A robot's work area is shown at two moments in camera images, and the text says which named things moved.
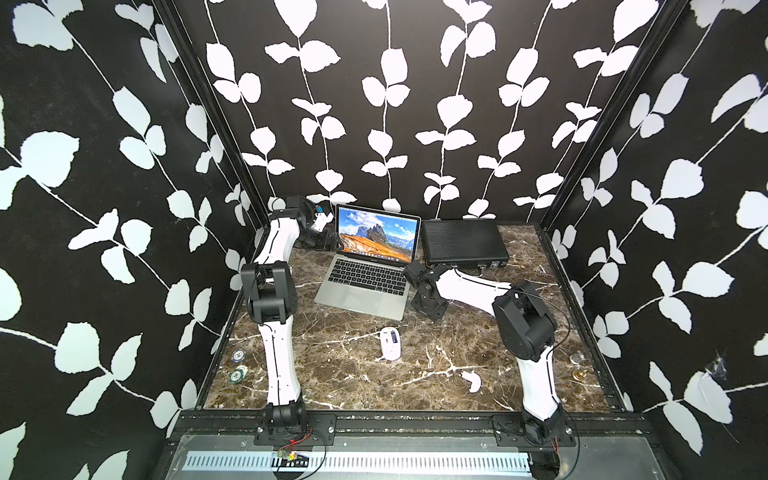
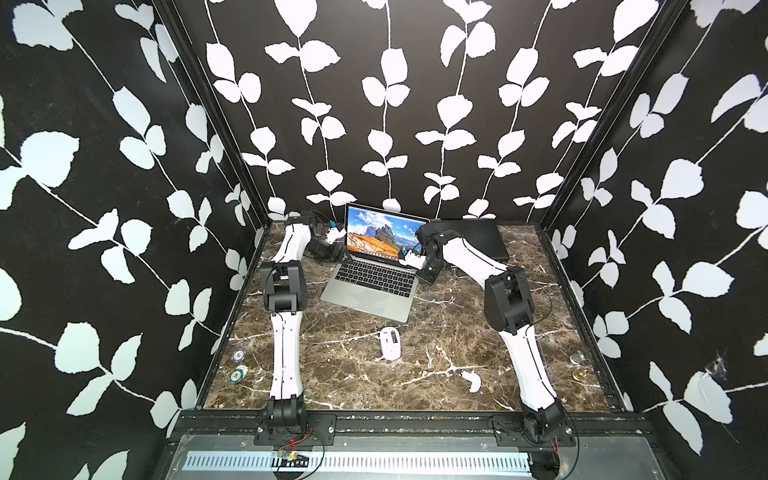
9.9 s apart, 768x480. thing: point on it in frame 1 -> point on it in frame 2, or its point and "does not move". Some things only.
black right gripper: x=433 y=316 -> x=424 y=276
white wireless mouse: x=390 y=340 does not move
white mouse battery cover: x=474 y=379 does not move
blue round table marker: x=238 y=356 does not move
